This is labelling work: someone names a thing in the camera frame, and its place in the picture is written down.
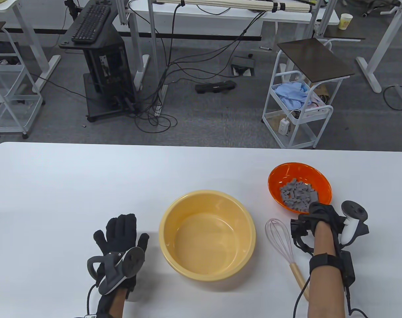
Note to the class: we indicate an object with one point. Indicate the paper cup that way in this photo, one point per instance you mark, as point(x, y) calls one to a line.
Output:
point(345, 21)

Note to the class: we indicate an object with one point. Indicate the orange plastic bowl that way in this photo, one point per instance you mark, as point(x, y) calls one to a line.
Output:
point(287, 174)

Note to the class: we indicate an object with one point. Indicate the black hand controller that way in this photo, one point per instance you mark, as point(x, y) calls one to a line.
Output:
point(353, 212)
point(134, 261)

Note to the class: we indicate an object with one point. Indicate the black right hand controller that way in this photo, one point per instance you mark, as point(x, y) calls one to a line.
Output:
point(353, 212)

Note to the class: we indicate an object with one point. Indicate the yellow plastic basin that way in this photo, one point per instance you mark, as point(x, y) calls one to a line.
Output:
point(207, 238)

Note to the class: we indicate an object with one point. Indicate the black keyboard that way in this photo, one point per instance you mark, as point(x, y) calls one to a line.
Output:
point(89, 25)

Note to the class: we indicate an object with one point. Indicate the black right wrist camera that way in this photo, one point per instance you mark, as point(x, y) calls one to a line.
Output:
point(298, 228)

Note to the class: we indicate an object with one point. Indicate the floor socket box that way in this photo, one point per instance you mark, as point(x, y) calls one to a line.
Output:
point(242, 66)

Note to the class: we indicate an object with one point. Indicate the black left hand controller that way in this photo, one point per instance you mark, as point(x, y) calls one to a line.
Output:
point(134, 261)

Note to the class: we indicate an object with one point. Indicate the blue cloth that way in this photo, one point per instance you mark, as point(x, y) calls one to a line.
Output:
point(290, 94)

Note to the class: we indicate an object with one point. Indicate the pile of grey toy blocks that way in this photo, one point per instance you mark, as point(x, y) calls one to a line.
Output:
point(298, 193)

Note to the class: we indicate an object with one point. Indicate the black power strip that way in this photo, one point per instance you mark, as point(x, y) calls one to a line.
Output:
point(215, 86)

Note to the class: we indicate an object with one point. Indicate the black computer cart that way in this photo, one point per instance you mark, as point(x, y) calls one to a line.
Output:
point(104, 66)

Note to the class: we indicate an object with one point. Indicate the person's right hand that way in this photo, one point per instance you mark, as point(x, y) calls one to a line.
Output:
point(323, 213)

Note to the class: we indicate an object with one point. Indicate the person's left hand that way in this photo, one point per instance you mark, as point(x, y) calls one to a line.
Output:
point(121, 232)

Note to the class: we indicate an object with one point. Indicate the white desk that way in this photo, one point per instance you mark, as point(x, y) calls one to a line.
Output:
point(45, 13)
point(220, 16)
point(370, 74)

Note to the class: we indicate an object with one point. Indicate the person's right forearm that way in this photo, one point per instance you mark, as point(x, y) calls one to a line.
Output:
point(325, 291)

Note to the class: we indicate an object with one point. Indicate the person's left forearm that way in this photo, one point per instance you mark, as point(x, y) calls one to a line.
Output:
point(118, 304)

